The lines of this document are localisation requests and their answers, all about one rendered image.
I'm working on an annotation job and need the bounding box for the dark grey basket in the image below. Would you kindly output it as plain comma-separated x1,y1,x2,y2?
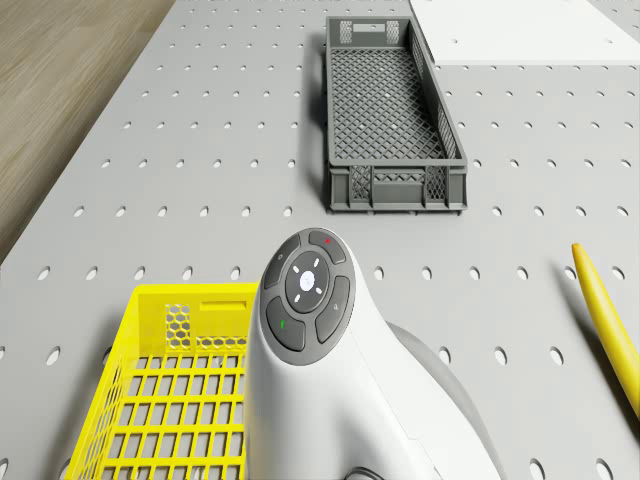
325,15,470,216

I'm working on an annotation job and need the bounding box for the yellow basket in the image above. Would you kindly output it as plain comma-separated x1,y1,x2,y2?
62,282,263,480

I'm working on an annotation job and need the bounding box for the white board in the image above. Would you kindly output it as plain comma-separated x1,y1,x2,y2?
409,0,640,67

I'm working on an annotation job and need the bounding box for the banana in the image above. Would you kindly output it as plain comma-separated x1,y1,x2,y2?
571,242,640,422

